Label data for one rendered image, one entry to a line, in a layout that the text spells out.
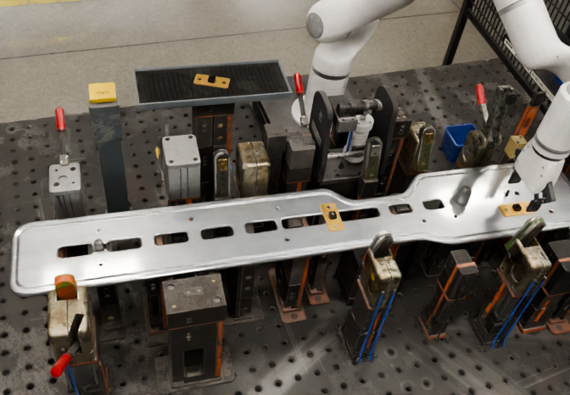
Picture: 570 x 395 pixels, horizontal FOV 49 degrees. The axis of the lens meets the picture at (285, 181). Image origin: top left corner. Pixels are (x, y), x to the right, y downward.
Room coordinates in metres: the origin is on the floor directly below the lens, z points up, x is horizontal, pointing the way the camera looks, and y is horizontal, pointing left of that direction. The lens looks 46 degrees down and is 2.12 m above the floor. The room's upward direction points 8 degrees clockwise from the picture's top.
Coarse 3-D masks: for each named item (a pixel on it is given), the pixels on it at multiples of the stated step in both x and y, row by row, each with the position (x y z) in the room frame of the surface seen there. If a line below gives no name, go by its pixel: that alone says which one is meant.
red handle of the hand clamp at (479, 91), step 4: (480, 84) 1.39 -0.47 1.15; (476, 88) 1.38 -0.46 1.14; (480, 88) 1.38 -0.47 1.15; (476, 92) 1.37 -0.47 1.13; (480, 92) 1.37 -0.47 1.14; (476, 96) 1.37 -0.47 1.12; (480, 96) 1.36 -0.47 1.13; (484, 96) 1.36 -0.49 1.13; (480, 100) 1.35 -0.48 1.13; (484, 100) 1.35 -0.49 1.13; (480, 104) 1.35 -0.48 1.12; (484, 104) 1.35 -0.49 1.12; (480, 108) 1.34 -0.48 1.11; (484, 108) 1.34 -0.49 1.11; (480, 112) 1.34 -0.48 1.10; (484, 112) 1.33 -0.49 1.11; (484, 116) 1.32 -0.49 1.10; (484, 120) 1.31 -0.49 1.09; (484, 124) 1.30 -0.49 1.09; (492, 136) 1.28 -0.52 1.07; (492, 140) 1.27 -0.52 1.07
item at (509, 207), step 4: (500, 204) 1.10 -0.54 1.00; (504, 204) 1.11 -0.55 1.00; (508, 204) 1.11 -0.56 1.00; (512, 204) 1.11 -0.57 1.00; (516, 204) 1.10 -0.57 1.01; (520, 204) 1.11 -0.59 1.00; (524, 204) 1.12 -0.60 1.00; (500, 208) 1.09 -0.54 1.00; (504, 208) 1.09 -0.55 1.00; (508, 208) 1.10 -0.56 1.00; (512, 208) 1.10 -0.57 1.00; (516, 208) 1.09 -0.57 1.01; (520, 208) 1.09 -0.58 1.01; (524, 208) 1.10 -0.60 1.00; (504, 212) 1.08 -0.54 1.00; (508, 212) 1.08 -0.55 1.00; (512, 212) 1.08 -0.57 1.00; (516, 212) 1.09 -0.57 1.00; (520, 212) 1.09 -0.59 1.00; (524, 212) 1.09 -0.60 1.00; (528, 212) 1.09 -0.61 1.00; (532, 212) 1.09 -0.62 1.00; (508, 216) 1.07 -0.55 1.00
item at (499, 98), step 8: (496, 88) 1.30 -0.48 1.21; (504, 88) 1.30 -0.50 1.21; (512, 88) 1.30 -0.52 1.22; (496, 96) 1.29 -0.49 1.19; (504, 96) 1.28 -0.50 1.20; (512, 96) 1.26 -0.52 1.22; (496, 104) 1.28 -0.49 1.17; (504, 104) 1.29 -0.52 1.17; (496, 112) 1.28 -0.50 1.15; (504, 112) 1.28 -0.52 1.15; (488, 120) 1.28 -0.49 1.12; (496, 120) 1.29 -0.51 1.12; (488, 128) 1.27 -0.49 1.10; (496, 128) 1.28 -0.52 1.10; (488, 136) 1.26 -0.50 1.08; (496, 136) 1.27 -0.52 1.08
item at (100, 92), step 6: (90, 84) 1.15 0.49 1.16; (96, 84) 1.15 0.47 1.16; (102, 84) 1.16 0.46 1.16; (108, 84) 1.16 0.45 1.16; (114, 84) 1.16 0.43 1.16; (90, 90) 1.13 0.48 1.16; (96, 90) 1.13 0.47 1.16; (102, 90) 1.14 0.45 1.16; (108, 90) 1.14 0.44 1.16; (114, 90) 1.14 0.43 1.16; (90, 96) 1.11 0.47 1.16; (96, 96) 1.11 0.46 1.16; (102, 96) 1.11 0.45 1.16; (108, 96) 1.12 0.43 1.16; (114, 96) 1.12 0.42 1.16; (90, 102) 1.10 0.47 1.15; (96, 102) 1.10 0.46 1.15; (102, 102) 1.11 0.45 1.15
